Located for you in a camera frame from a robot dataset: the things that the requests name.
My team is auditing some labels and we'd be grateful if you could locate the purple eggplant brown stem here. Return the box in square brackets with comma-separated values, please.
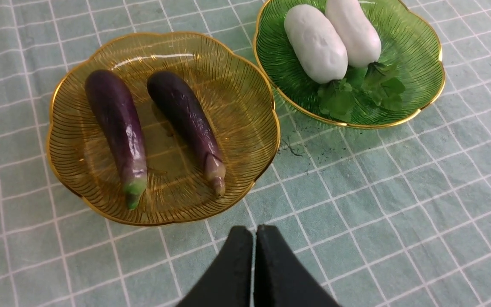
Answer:
[147, 70, 226, 199]

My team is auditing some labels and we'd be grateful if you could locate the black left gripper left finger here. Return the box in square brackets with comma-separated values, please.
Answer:
[177, 226, 254, 307]

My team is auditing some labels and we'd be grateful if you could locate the amber plastic plate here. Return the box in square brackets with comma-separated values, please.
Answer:
[46, 31, 281, 226]

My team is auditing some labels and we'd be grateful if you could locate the green plastic plate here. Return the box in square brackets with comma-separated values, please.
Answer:
[254, 0, 445, 129]

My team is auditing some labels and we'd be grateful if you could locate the green checkered tablecloth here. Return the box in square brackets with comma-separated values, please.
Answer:
[0, 0, 491, 307]

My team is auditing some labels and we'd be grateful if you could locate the purple eggplant green stem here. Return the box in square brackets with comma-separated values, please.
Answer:
[84, 70, 148, 210]

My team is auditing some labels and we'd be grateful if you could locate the white radish with leaves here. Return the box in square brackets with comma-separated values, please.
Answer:
[284, 4, 367, 123]

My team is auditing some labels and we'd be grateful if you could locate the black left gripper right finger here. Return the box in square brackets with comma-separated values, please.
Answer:
[254, 225, 339, 307]

